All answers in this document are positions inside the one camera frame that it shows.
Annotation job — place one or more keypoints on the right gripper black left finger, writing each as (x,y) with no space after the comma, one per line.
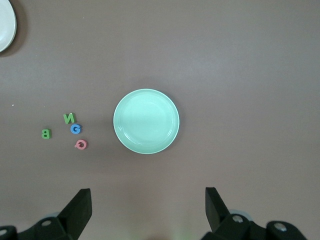
(62,225)

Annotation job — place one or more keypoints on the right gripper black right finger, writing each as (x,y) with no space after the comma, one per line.
(225,225)

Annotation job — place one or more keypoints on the pink letter Q block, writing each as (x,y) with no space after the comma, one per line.
(85,146)

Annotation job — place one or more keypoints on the cream round plate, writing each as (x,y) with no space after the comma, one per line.
(5,25)

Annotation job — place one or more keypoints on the light green round plate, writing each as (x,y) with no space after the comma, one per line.
(146,121)

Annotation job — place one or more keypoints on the blue letter G block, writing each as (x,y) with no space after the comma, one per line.
(73,129)

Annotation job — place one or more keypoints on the green letter N block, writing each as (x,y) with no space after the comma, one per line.
(67,119)

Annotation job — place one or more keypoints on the green letter B block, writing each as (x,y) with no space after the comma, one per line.
(45,133)

